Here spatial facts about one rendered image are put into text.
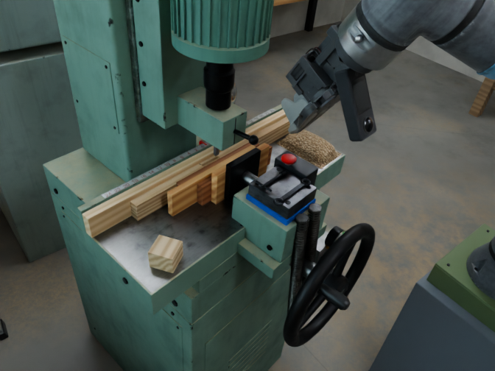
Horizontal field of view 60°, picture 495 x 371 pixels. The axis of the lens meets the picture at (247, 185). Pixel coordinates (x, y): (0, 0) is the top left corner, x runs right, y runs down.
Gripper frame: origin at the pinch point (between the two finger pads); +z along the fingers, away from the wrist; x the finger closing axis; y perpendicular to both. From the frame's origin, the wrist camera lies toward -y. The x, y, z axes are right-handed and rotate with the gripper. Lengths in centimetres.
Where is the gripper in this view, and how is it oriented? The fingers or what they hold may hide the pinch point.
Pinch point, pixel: (296, 131)
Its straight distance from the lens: 79.3
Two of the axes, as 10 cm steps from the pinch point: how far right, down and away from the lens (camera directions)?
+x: -6.9, 4.1, -6.0
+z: -4.4, 4.2, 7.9
